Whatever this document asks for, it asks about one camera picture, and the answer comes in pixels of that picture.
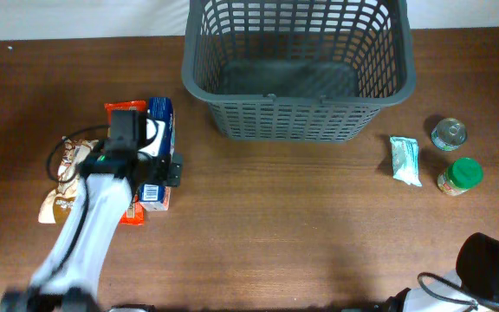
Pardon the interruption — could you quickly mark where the blue cardboard food box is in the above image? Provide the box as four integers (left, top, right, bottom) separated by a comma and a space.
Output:
139, 97, 175, 212

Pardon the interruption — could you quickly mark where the orange spaghetti packet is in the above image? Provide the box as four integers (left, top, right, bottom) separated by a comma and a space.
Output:
104, 100, 147, 225

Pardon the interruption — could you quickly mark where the brown white snack bag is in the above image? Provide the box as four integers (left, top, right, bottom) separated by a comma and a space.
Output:
38, 139, 99, 224

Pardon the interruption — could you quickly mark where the grey plastic shopping basket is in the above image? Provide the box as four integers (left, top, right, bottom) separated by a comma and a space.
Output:
182, 0, 417, 142

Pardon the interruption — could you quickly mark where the mint green wipes packet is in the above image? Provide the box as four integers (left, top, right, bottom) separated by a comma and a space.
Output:
390, 136, 422, 187

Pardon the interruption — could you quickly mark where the tin can green label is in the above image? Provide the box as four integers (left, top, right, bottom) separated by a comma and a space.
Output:
431, 118, 468, 152

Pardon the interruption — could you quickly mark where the glass jar green lid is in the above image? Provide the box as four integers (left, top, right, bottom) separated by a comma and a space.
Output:
437, 158, 483, 196

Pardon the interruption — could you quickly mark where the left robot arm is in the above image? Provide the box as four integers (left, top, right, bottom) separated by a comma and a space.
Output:
0, 110, 183, 312

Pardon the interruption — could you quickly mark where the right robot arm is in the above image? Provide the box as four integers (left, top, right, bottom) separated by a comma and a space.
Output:
375, 232, 499, 312

